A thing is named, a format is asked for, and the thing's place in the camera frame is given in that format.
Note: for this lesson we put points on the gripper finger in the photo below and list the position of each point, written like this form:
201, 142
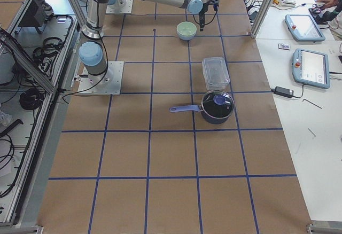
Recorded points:
201, 21

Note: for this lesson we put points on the operator hand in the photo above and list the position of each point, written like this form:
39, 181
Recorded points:
325, 3

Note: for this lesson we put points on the dark blue saucepan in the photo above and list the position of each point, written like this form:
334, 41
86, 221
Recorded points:
216, 107

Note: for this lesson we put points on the black power adapter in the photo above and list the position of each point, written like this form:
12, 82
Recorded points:
281, 91

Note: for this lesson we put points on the clear plastic food container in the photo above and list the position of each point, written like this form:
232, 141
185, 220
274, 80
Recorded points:
215, 73

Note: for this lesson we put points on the upper teach pendant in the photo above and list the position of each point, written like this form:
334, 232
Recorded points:
303, 28

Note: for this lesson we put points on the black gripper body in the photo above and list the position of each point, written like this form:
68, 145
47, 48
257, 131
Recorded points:
203, 9

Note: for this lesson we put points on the green bowl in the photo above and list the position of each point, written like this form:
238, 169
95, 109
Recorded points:
186, 28

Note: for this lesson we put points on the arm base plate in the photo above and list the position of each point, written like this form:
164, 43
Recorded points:
119, 7
108, 84

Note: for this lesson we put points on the lower teach pendant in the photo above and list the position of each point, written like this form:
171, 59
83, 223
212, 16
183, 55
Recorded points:
311, 68

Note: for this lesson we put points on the aluminium frame post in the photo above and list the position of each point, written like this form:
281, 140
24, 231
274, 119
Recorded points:
260, 17

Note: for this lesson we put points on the teach pendant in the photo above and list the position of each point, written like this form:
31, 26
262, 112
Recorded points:
311, 68
303, 28

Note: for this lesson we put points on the blue bowl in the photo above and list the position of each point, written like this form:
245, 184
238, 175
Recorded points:
186, 37

